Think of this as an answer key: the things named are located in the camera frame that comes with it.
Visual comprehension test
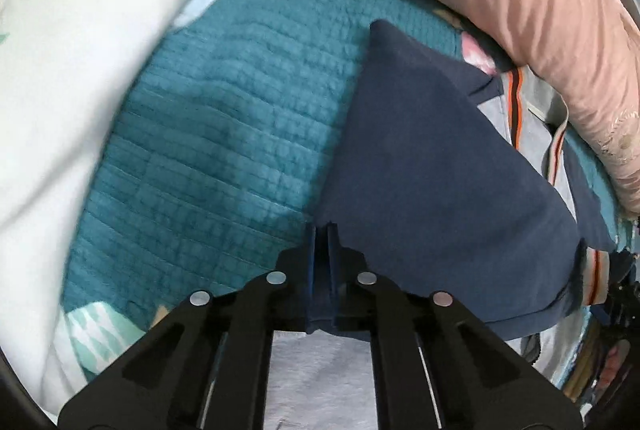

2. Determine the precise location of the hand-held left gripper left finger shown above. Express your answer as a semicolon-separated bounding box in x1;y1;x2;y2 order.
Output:
57;223;326;430

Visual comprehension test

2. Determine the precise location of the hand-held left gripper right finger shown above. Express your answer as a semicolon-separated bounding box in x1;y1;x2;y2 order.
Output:
324;223;584;430

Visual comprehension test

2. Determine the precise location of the navy and grey jacket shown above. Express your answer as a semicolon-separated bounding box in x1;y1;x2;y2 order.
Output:
264;20;617;430

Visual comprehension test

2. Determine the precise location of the teal quilted printed blanket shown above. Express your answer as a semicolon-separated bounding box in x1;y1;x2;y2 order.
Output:
62;0;632;383

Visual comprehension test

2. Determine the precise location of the white printed duvet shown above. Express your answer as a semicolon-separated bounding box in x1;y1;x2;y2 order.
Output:
0;0;281;422

